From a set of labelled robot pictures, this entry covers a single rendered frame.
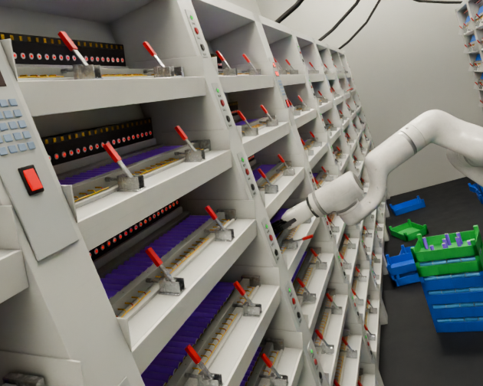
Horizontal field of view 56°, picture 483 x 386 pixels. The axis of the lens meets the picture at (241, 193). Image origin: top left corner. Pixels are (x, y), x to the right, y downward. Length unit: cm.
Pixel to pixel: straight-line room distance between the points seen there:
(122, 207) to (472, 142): 110
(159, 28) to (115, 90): 43
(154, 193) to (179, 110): 44
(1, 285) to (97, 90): 35
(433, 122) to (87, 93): 107
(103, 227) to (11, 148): 17
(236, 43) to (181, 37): 71
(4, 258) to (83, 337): 14
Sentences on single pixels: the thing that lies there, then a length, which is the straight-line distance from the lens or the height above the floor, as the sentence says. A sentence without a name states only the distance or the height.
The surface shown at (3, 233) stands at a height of 132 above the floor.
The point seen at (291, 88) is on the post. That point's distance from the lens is 252.
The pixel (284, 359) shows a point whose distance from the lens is 126.
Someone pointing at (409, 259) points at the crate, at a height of 9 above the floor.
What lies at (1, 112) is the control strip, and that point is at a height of 145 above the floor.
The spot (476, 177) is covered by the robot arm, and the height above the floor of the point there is 93.
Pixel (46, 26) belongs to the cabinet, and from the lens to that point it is 108.
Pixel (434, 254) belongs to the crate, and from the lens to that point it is 245.
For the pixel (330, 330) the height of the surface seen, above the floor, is 55.
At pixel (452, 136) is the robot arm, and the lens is 152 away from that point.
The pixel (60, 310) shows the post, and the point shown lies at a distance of 58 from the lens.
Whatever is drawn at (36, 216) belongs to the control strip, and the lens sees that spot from 57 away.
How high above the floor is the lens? 134
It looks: 8 degrees down
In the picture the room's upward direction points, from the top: 20 degrees counter-clockwise
